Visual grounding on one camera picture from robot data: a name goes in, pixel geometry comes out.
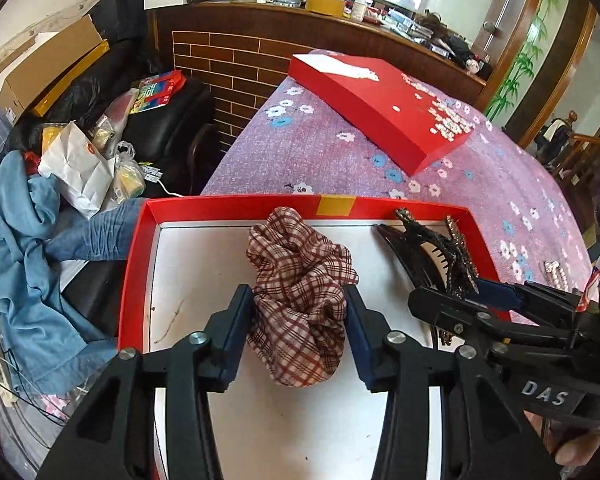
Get person's right hand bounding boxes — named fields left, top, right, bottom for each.
left=525, top=409, right=600, bottom=471

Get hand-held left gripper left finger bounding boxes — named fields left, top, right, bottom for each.
left=36, top=284, right=255, bottom=480

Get wooden counter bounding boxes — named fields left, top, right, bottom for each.
left=147, top=0, right=491, bottom=161

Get yellow box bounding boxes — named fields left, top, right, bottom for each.
left=305, top=0, right=348, bottom=16

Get red box lid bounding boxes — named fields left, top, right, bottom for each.
left=287, top=52, right=476, bottom=177

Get purple floral blanket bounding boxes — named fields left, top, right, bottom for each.
left=200, top=49, right=596, bottom=326

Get blue denim cloth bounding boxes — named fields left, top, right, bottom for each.
left=0, top=150, right=151, bottom=396

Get green bamboo wall painting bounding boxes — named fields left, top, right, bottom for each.
left=485, top=0, right=566, bottom=121

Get black hair claw clip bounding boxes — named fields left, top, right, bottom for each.
left=372, top=222, right=461, bottom=293

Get brown cardboard box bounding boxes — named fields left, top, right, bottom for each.
left=0, top=14, right=110, bottom=118

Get white paper bag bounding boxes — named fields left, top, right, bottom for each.
left=39, top=121, right=117, bottom=220

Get rhinestone bow hair clip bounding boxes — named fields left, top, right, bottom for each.
left=394, top=207, right=480, bottom=301

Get plaid fabric scrunchie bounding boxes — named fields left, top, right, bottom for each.
left=246, top=206, right=359, bottom=388

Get black leather sofa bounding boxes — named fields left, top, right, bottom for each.
left=15, top=35, right=216, bottom=198

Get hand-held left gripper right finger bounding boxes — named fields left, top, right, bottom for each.
left=343, top=284, right=556, bottom=480

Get clear plastic bag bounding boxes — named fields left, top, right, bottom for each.
left=111, top=141, right=147, bottom=201

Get small rhinestone hair clip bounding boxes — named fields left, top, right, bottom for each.
left=542, top=260, right=573, bottom=291

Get wooden stair railing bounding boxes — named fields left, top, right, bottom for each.
left=545, top=110, right=600, bottom=196

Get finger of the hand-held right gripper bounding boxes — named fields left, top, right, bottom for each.
left=474, top=277, right=600, bottom=332
left=407, top=286, right=527, bottom=357

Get red cardboard box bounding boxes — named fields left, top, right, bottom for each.
left=117, top=194, right=513, bottom=480

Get clothes on stair post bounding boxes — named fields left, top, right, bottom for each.
left=537, top=117, right=576, bottom=161

